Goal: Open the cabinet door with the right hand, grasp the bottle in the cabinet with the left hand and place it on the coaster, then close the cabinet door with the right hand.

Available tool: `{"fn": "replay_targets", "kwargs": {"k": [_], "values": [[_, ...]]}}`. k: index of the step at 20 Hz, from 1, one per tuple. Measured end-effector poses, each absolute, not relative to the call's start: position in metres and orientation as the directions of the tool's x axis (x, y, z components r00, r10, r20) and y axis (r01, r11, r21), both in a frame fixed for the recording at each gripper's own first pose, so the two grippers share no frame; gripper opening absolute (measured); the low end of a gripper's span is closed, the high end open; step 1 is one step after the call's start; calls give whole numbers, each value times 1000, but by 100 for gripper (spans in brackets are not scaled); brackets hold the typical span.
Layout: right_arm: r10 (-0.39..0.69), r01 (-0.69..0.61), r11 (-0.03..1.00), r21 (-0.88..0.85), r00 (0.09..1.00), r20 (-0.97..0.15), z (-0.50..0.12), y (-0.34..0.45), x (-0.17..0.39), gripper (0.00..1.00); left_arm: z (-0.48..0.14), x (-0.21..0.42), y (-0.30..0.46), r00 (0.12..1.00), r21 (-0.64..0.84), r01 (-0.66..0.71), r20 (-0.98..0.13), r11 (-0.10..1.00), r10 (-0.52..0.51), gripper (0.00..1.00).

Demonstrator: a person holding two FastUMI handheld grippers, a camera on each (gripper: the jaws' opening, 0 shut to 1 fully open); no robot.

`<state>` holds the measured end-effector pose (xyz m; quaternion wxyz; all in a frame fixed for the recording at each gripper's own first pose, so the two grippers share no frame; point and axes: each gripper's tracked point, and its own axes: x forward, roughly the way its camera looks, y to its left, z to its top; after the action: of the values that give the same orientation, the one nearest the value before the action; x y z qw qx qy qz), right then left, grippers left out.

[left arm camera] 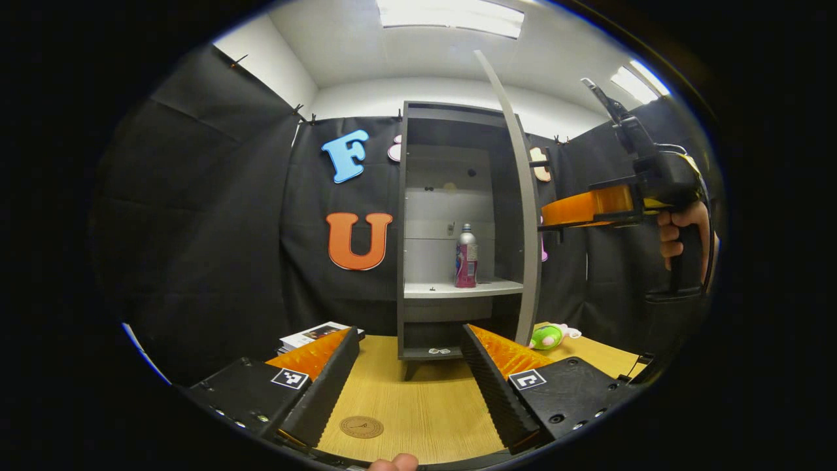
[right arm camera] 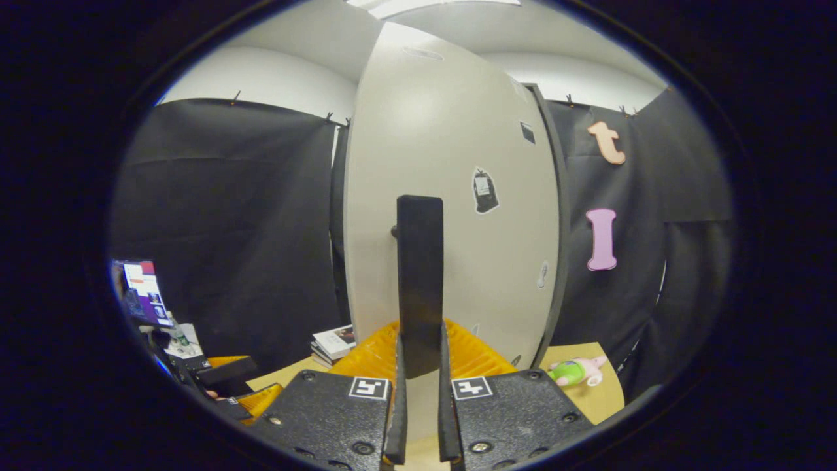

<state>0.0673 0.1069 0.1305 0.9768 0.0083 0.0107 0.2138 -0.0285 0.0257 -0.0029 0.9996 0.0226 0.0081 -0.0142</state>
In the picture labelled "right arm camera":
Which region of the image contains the computer monitor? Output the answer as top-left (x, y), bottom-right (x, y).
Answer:
top-left (111, 260), bottom-right (174, 328)

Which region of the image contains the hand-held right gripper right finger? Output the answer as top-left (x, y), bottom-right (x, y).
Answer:
top-left (438, 319), bottom-right (596, 471)

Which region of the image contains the stack of books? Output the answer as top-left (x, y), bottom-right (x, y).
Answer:
top-left (311, 325), bottom-right (357, 368)

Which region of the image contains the long ceiling light panel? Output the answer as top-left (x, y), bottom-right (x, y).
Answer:
top-left (347, 0), bottom-right (521, 19)

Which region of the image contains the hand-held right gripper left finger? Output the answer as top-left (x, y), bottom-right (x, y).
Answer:
top-left (245, 321), bottom-right (409, 471)

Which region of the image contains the grey cabinet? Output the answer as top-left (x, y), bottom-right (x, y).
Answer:
top-left (329, 82), bottom-right (571, 370)

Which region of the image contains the black backdrop cloth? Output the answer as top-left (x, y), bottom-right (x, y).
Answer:
top-left (108, 85), bottom-right (736, 403)

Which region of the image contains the beige cabinet door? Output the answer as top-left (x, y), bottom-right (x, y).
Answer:
top-left (343, 23), bottom-right (563, 393)

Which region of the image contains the green and pink plush toy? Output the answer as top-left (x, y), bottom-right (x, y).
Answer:
top-left (548, 357), bottom-right (607, 388)

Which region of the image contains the black door handle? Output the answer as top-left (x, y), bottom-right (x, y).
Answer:
top-left (396, 195), bottom-right (445, 380)

